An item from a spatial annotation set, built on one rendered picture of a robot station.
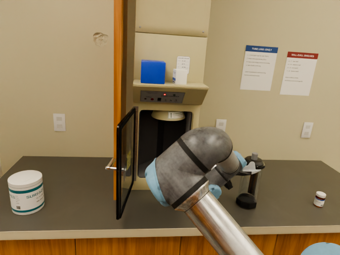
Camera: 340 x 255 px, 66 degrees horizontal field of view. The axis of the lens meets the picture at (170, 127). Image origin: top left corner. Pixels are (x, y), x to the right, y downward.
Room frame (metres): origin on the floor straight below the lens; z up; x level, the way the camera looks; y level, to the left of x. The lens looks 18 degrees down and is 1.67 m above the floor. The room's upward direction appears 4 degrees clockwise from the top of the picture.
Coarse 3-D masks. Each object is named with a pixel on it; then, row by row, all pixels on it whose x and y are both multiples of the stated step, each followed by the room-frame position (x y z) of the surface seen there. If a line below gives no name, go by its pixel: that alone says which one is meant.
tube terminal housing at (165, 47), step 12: (144, 36) 1.18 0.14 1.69; (156, 36) 1.19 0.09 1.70; (168, 36) 1.20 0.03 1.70; (180, 36) 1.20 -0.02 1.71; (192, 36) 1.21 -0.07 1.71; (144, 48) 1.18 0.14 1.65; (156, 48) 1.19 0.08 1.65; (168, 48) 1.20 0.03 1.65; (180, 48) 1.20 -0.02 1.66; (192, 48) 1.21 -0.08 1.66; (204, 48) 1.22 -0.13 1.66; (168, 60) 1.20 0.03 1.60; (192, 60) 1.21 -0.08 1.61; (204, 60) 1.22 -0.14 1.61; (168, 72) 1.20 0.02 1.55; (192, 72) 1.21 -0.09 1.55; (144, 108) 1.19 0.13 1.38; (156, 108) 1.19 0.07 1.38; (168, 108) 1.20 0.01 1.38; (180, 108) 1.21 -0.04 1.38; (192, 108) 1.22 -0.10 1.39; (192, 120) 1.24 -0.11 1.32; (144, 180) 1.19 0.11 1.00
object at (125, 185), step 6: (132, 108) 1.12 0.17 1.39; (126, 114) 1.01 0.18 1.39; (132, 120) 1.10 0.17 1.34; (126, 126) 0.99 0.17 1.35; (132, 126) 1.10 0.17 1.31; (126, 132) 0.99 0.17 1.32; (132, 132) 1.10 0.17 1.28; (126, 138) 0.99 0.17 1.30; (132, 138) 1.11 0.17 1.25; (126, 144) 0.99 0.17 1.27; (132, 144) 1.11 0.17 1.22; (126, 150) 0.99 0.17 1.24; (132, 150) 1.11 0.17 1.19; (126, 156) 1.00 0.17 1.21; (132, 156) 1.12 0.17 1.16; (126, 162) 1.00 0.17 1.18; (132, 162) 1.12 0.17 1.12; (132, 168) 1.12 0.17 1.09; (126, 174) 1.00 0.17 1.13; (132, 174) 1.13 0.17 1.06; (126, 180) 1.00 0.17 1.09; (132, 180) 1.13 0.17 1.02; (126, 186) 1.01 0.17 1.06; (126, 192) 1.01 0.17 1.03
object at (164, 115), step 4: (152, 112) 1.29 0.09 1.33; (156, 112) 1.25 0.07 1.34; (160, 112) 1.24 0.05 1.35; (164, 112) 1.23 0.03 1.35; (168, 112) 1.23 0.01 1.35; (172, 112) 1.23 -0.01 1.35; (176, 112) 1.24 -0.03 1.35; (180, 112) 1.26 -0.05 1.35; (152, 116) 1.26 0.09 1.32; (156, 116) 1.24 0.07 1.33; (160, 116) 1.23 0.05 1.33; (164, 116) 1.22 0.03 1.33; (168, 116) 1.22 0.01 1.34; (172, 116) 1.22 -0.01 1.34; (176, 116) 1.23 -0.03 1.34; (180, 116) 1.25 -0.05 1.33; (184, 116) 1.28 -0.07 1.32; (168, 120) 1.21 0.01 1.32; (172, 120) 1.22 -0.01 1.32; (176, 120) 1.22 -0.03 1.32
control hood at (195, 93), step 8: (136, 80) 1.14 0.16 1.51; (136, 88) 1.08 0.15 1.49; (144, 88) 1.08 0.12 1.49; (152, 88) 1.08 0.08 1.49; (160, 88) 1.09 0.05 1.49; (168, 88) 1.09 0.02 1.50; (176, 88) 1.09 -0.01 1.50; (184, 88) 1.09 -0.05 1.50; (192, 88) 1.10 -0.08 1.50; (200, 88) 1.10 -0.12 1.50; (208, 88) 1.11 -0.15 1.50; (136, 96) 1.12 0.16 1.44; (184, 96) 1.14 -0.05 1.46; (192, 96) 1.14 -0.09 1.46; (200, 96) 1.14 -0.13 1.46; (192, 104) 1.19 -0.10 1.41; (200, 104) 1.19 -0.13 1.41
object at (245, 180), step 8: (248, 176) 1.09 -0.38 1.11; (256, 176) 1.08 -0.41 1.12; (240, 184) 1.12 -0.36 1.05; (248, 184) 1.09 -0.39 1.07; (256, 184) 1.08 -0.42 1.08; (240, 192) 1.11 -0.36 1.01; (248, 192) 1.08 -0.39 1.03; (256, 192) 1.09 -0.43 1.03; (248, 200) 1.08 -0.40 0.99; (256, 200) 1.10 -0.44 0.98
